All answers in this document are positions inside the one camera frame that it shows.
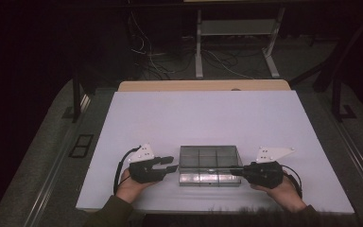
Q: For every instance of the black metal stand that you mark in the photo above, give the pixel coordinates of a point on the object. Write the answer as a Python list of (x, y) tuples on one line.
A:
[(76, 97), (337, 97)]

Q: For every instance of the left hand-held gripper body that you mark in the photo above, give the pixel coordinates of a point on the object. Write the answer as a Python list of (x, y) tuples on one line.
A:
[(145, 171)]

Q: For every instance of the person's dark clothing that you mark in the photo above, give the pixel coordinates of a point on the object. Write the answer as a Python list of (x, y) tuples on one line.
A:
[(208, 220)]

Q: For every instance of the round brown table grommet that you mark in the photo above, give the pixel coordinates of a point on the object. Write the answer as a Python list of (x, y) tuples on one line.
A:
[(235, 89)]

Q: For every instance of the person's right hand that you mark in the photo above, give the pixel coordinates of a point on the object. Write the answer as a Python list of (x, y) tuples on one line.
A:
[(286, 195)]

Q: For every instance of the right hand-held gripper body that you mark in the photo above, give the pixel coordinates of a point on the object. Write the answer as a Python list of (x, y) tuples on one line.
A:
[(264, 175)]

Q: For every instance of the metal floor rail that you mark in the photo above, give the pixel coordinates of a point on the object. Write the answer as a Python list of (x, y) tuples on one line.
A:
[(356, 157), (55, 170)]

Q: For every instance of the grey metal shelf stand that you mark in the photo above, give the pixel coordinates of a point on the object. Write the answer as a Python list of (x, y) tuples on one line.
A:
[(238, 27)]

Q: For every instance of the clear plastic compartment box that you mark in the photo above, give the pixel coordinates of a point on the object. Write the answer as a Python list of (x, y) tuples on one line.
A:
[(209, 165)]

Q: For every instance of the person's left hand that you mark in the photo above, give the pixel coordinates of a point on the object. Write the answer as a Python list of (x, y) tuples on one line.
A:
[(129, 189)]

